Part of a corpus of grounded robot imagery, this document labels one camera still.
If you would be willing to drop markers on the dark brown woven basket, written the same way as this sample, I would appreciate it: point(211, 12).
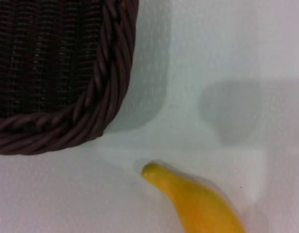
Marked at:
point(52, 72)

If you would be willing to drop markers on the yellow banana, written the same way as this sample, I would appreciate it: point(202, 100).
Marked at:
point(198, 204)

